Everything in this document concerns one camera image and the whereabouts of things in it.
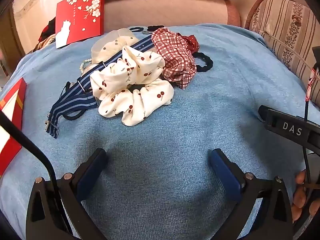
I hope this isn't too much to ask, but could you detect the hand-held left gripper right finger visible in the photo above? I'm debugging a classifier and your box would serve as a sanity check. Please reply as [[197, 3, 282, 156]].
[[209, 149, 293, 240]]

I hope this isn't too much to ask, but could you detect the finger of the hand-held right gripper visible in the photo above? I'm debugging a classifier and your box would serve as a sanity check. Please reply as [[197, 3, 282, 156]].
[[258, 105, 277, 132]]

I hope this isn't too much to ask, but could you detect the red gift box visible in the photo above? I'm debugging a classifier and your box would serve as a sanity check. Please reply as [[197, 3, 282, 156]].
[[0, 77, 27, 178]]

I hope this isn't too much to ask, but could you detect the red box with blossoms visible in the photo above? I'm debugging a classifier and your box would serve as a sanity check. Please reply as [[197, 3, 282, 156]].
[[55, 0, 106, 49]]

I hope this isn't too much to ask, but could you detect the navy striped strap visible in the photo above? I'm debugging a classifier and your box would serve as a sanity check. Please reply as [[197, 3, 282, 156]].
[[45, 34, 155, 139]]

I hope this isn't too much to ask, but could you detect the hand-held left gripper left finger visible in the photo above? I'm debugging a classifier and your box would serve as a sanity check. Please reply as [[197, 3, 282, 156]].
[[26, 148, 108, 240]]

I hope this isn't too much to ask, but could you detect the pink sofa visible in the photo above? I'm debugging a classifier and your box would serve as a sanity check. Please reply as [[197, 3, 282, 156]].
[[102, 0, 270, 34]]

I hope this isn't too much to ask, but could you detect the red plaid scrunchie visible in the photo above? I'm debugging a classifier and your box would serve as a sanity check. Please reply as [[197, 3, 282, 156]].
[[151, 27, 198, 90]]

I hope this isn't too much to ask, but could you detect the white bead bracelet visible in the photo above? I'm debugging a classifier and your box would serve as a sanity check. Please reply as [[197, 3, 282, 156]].
[[79, 59, 94, 74]]

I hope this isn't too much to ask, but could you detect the person's right hand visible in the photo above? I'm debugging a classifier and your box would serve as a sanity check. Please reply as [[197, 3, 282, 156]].
[[292, 169, 320, 223]]

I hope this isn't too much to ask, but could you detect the slim black hair band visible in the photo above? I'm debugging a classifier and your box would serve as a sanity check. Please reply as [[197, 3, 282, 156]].
[[61, 111, 87, 122]]

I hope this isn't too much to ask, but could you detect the dark clothing pile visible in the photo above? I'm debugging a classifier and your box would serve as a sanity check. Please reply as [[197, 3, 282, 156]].
[[32, 17, 58, 52]]

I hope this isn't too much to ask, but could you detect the cream sheer dotted scrunchie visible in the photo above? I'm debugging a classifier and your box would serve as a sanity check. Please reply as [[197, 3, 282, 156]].
[[90, 29, 139, 64]]

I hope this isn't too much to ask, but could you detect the brown wooden cabinet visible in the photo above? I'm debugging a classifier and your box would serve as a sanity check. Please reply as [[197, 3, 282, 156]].
[[0, 7, 24, 58]]

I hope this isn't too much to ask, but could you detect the square striped floral cushion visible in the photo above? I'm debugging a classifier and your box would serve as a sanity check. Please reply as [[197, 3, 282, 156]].
[[250, 0, 320, 98]]

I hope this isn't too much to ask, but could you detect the thick black hair tie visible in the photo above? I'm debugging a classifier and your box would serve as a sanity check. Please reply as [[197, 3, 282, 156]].
[[192, 52, 214, 74]]

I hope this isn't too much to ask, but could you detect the white cherry print scrunchie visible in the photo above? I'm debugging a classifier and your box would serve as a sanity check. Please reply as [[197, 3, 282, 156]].
[[90, 45, 175, 127]]

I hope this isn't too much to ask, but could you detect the dark red dotted scrunchie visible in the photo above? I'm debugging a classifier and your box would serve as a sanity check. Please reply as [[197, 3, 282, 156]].
[[180, 34, 200, 54]]

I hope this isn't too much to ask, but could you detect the red white patterned ribbon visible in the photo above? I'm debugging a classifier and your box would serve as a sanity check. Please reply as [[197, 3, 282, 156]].
[[308, 67, 320, 108]]

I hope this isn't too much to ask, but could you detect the blue towel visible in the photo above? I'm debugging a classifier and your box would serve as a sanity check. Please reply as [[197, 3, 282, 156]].
[[0, 24, 315, 240]]

